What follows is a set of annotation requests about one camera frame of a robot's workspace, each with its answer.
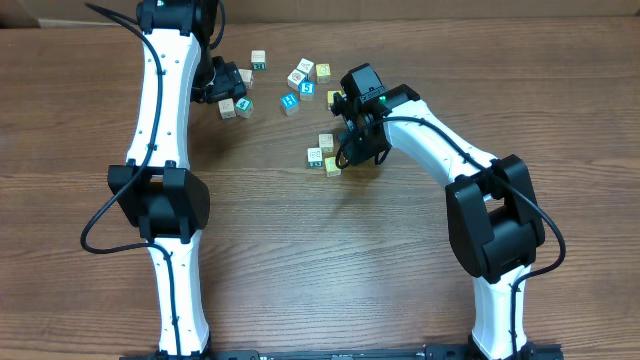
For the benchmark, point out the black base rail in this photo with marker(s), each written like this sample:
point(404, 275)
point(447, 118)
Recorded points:
point(430, 352)

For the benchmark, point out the green letter R block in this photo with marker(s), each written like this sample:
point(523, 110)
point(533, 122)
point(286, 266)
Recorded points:
point(258, 60)

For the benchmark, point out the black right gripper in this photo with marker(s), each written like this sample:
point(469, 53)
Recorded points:
point(357, 148)

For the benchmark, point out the white-top wooden block rear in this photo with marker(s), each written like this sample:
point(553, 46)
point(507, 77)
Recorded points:
point(307, 67)

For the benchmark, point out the cardboard back panel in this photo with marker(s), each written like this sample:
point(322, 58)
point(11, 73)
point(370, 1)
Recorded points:
point(36, 13)

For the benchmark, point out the white-top green-sided block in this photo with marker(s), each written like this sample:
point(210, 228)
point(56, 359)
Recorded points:
point(331, 167)

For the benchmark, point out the green number 4 block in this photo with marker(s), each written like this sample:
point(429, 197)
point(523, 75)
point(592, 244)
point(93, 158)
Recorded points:
point(244, 107)

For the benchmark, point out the yellow-top letter P block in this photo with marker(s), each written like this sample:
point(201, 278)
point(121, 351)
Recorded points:
point(331, 95)

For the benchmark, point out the plain wooden picture block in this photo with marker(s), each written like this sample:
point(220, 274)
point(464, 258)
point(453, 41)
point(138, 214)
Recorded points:
point(295, 78)

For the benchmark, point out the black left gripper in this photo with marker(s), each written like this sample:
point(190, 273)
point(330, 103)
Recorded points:
point(228, 86)

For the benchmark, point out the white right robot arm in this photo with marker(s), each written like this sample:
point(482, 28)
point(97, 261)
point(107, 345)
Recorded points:
point(494, 224)

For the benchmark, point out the white block red drawing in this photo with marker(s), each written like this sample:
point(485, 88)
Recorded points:
point(315, 157)

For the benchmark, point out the blue number 5 block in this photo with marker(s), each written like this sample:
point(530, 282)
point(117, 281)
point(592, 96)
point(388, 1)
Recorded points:
point(307, 90)

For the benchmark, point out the blue-top wooden block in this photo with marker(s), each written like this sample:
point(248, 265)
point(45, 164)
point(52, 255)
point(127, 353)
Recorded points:
point(289, 104)

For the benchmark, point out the butterfly picture wooden block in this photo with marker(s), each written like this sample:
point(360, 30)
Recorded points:
point(227, 108)

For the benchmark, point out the yellow-top wooden block rear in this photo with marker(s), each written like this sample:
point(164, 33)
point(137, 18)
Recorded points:
point(323, 73)

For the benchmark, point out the leaf picture wooden block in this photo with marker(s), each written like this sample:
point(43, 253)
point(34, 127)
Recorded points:
point(247, 77)

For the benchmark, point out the yellow-framed blue picture block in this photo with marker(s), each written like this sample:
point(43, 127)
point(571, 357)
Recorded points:
point(326, 143)

